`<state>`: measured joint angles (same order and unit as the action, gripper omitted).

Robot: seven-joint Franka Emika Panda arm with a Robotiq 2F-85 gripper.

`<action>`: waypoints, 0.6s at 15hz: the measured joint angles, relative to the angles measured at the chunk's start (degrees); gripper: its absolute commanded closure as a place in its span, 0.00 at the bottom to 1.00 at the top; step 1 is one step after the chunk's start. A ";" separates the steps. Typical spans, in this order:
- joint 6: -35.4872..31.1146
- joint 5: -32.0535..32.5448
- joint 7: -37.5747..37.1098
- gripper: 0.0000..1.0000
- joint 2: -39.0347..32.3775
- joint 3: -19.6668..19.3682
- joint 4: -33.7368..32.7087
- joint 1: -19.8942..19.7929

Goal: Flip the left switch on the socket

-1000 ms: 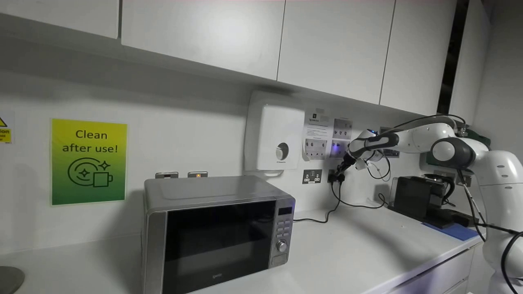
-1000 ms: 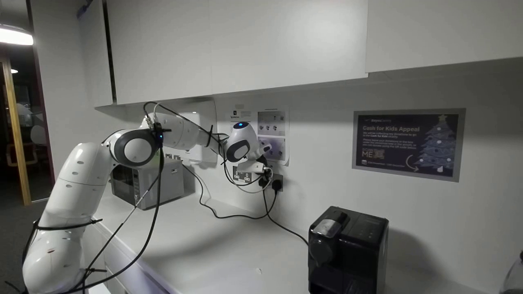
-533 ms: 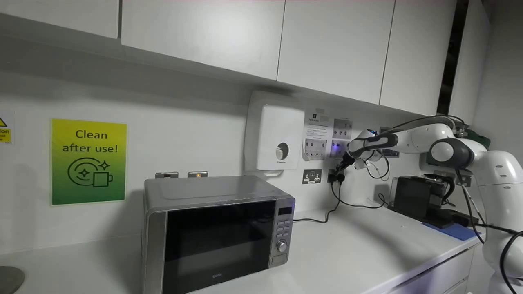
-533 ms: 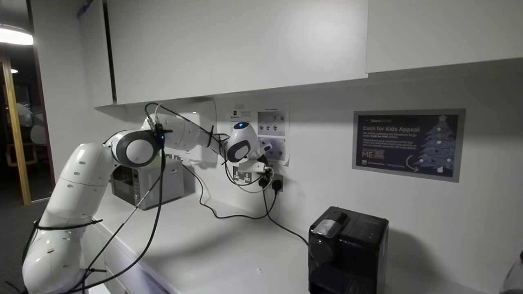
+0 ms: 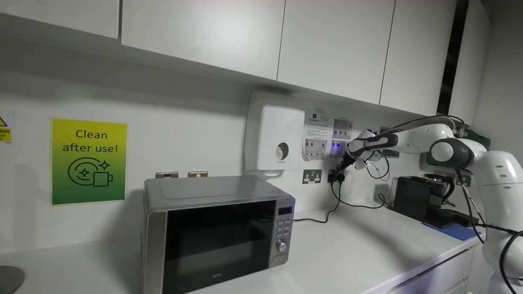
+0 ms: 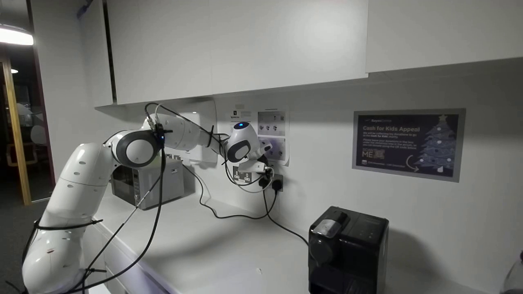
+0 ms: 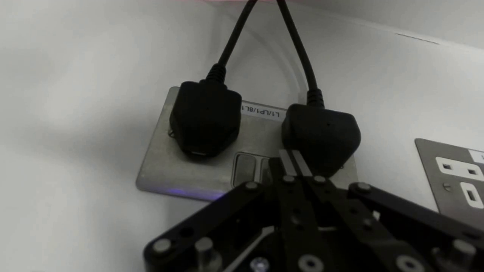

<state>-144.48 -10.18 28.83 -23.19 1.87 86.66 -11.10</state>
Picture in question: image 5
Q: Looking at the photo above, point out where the black coffee machine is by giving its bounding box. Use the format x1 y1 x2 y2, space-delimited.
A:
391 176 482 231

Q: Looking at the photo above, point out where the small grey wall plate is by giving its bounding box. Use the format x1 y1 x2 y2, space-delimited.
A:
373 184 392 208

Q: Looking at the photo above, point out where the white upper cabinet door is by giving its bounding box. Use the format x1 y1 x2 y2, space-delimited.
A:
0 0 123 42
379 0 458 118
276 0 396 107
119 0 286 84

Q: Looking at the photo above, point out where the white base cabinet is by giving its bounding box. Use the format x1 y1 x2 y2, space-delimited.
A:
369 234 487 294

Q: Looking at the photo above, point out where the black microwave power cable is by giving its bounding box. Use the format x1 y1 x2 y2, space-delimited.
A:
293 179 345 226

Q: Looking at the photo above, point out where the silver microwave oven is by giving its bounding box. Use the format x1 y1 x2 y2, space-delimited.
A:
141 174 297 294

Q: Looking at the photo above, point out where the white instruction sheet with logo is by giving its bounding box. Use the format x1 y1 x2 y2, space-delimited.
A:
302 109 330 164

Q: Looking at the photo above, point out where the silver double wall socket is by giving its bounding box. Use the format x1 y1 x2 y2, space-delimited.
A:
325 167 348 187

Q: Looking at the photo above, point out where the blue cloth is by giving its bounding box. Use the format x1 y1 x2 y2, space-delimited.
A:
420 220 484 244

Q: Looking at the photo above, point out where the thin looped camera cable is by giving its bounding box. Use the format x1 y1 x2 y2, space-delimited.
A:
363 151 392 182

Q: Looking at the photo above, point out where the silver wall switch plate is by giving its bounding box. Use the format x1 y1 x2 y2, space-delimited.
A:
301 169 324 187

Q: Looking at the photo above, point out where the black coffee machine power cable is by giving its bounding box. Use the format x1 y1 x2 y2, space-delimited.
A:
335 182 394 213

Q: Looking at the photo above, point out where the yellow warning sign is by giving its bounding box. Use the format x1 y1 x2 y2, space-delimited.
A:
0 117 15 148

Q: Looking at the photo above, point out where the green clean-after-use sign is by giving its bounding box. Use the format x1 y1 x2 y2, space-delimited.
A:
51 118 131 208

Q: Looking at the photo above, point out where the grey round dish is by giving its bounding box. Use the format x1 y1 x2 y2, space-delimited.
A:
0 265 26 294

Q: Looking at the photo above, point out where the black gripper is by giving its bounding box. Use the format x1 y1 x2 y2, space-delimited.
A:
329 153 363 185

